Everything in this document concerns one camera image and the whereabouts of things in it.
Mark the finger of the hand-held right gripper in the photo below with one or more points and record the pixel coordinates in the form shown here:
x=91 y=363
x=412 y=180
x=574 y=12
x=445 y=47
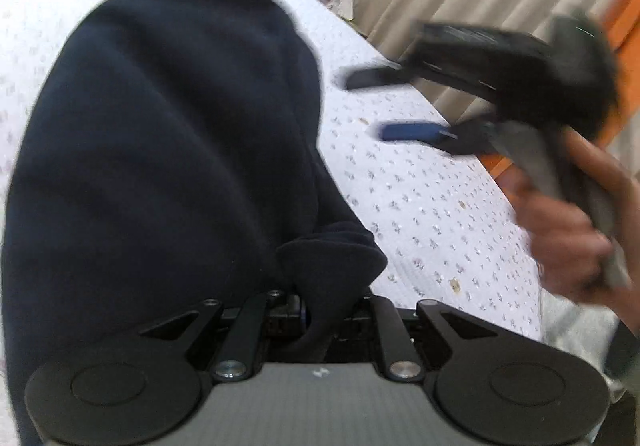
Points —
x=405 y=131
x=370 y=78

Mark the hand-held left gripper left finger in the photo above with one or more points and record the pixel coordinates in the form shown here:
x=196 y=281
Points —
x=250 y=326

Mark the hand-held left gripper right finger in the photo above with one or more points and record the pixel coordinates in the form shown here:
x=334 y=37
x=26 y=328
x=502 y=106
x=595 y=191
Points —
x=387 y=331

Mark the dark navy striped hoodie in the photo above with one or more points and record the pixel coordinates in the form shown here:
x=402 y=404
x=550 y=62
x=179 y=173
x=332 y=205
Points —
x=175 y=150

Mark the person's right hand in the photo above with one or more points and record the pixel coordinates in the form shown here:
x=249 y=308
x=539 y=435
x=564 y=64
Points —
x=555 y=236

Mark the white floral bed sheet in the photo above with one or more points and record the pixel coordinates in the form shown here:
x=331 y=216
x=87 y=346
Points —
x=425 y=206

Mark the person's grey clothing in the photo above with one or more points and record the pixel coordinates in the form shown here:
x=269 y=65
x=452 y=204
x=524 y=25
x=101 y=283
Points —
x=575 y=326

